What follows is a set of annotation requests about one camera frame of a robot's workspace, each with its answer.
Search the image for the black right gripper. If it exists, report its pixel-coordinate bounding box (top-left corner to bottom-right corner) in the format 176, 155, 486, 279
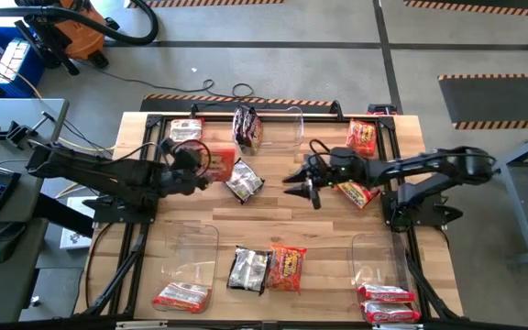
283, 153, 339, 210

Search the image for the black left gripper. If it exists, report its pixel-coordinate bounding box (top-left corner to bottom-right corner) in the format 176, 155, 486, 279
161, 137, 212, 196

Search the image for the black Maruchan noodle pack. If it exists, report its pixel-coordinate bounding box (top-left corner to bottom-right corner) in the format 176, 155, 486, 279
225, 158, 265, 205
231, 104, 264, 155
225, 246, 272, 296

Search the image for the clear plastic bin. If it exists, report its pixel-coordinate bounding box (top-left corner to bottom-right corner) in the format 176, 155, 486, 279
349, 231, 421, 325
234, 105, 305, 156
151, 222, 220, 314

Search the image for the orange fire noodle pack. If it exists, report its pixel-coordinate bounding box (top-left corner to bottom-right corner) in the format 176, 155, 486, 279
266, 242, 308, 294
345, 118, 379, 159

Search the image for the black hazard-striped floor mat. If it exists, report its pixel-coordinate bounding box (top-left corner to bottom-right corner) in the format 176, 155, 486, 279
437, 72, 528, 131
403, 0, 528, 19
124, 0, 286, 9
139, 93, 338, 114

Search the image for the red black device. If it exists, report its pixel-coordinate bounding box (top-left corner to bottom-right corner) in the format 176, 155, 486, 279
367, 103, 399, 116

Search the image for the white box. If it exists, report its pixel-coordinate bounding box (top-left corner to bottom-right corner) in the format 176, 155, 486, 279
59, 195, 98, 251

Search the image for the black flat strip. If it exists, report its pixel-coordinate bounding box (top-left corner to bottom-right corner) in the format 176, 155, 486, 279
34, 192, 96, 238

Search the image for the orange shop vacuum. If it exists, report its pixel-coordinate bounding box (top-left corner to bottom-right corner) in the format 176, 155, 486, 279
14, 0, 123, 77

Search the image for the black desk clamp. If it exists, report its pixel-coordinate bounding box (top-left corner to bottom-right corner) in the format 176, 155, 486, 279
0, 111, 57, 150

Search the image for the blue plastic crate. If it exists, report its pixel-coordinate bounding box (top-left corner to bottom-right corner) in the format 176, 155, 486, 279
0, 26, 45, 98

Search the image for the grey desk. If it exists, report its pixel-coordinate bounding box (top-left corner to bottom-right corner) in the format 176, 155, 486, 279
0, 98, 71, 326

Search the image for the black computer mouse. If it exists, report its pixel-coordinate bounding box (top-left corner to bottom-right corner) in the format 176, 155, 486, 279
0, 222, 28, 264

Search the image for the grey metal cart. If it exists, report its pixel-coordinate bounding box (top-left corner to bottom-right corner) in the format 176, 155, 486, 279
474, 121, 528, 270

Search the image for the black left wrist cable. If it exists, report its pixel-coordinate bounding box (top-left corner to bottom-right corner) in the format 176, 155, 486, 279
171, 139, 214, 181

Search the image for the black aluminium table frame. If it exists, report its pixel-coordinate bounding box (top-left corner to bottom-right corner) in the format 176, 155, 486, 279
75, 112, 465, 322

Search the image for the yellow cable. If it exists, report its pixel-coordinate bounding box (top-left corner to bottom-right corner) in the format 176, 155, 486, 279
55, 181, 108, 199
57, 136, 117, 153

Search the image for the black floor cable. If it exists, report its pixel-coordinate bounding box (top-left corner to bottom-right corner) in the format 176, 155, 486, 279
73, 57, 256, 100

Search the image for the black vacuum hose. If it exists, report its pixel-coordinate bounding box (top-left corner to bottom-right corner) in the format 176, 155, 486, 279
0, 0, 160, 47

